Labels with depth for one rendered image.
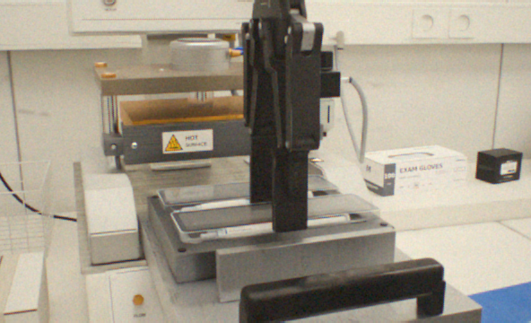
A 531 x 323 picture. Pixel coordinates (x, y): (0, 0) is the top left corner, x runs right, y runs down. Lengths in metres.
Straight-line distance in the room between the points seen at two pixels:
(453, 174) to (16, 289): 0.96
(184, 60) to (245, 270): 0.38
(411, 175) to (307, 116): 0.88
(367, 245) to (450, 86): 1.13
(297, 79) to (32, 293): 0.49
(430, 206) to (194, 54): 0.67
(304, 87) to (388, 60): 1.05
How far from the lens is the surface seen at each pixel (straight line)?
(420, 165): 1.32
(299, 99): 0.44
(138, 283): 0.63
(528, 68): 1.71
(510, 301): 0.99
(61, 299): 0.98
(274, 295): 0.38
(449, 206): 1.26
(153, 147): 0.69
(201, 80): 0.70
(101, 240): 0.62
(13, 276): 0.86
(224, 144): 0.71
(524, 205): 1.37
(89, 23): 0.90
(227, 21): 0.93
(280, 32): 0.46
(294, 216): 0.49
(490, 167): 1.45
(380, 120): 1.50
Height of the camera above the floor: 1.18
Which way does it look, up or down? 14 degrees down
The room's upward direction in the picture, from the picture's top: straight up
